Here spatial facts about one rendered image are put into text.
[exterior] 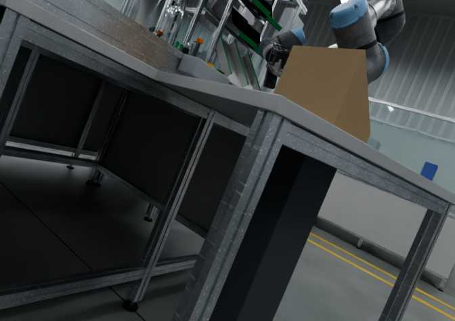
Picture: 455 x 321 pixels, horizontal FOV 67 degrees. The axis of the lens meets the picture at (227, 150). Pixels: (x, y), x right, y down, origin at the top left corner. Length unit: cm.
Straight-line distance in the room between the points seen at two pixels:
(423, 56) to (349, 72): 938
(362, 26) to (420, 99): 884
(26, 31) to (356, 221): 464
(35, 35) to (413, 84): 966
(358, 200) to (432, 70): 584
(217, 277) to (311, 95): 60
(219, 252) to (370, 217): 444
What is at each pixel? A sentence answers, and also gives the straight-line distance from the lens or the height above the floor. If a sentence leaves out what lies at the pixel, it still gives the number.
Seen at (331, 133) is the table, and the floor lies 84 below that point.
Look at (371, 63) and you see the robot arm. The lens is 118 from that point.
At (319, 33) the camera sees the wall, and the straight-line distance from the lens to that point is 1128.
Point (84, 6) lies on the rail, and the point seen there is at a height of 92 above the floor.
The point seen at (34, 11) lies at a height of 85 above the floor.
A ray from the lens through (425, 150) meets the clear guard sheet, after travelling 505.
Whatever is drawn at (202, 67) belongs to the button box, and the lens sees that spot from 118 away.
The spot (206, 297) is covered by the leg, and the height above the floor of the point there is 48.
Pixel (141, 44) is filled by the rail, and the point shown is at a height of 91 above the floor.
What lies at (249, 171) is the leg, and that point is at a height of 72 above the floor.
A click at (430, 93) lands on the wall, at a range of 999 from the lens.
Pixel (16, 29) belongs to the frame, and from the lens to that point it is 83.
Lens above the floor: 77
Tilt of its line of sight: 3 degrees down
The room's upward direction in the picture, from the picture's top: 22 degrees clockwise
